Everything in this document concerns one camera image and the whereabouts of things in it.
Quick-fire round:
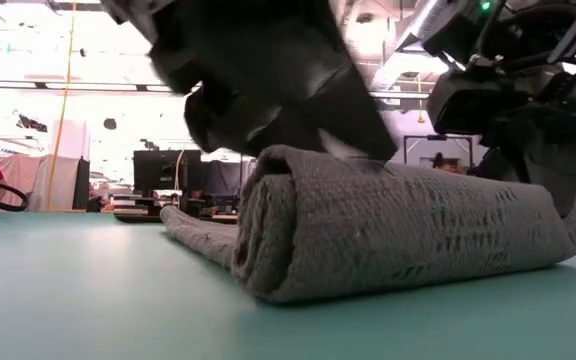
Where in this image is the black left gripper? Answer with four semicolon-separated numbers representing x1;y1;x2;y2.
100;0;399;162

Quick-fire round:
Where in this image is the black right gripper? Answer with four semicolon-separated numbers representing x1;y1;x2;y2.
467;8;576;217

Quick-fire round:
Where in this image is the grey knitted towel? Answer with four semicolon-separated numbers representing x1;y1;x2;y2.
160;144;576;305

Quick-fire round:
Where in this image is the yellow hanging pendant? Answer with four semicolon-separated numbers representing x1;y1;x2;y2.
416;72;426;125

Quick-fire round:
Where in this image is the large black monitor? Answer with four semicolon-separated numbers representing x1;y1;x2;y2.
132;149;203;197

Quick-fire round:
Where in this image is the black upright panel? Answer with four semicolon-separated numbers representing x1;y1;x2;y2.
71;158;92;211

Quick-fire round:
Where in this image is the pink fabric partition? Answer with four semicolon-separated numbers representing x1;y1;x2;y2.
0;153;82;212

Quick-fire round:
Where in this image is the teal table mat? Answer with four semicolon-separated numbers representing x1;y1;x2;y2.
0;212;576;360

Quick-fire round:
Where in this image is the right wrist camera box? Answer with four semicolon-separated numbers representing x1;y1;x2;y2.
426;69;519;136

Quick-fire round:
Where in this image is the black metal gantry frame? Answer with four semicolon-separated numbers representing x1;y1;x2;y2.
402;133;474;169

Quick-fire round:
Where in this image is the slim smooth silver duct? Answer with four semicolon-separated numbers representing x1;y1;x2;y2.
370;0;449;94

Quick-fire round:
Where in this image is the black table frame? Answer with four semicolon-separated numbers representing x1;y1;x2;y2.
115;213;239;225

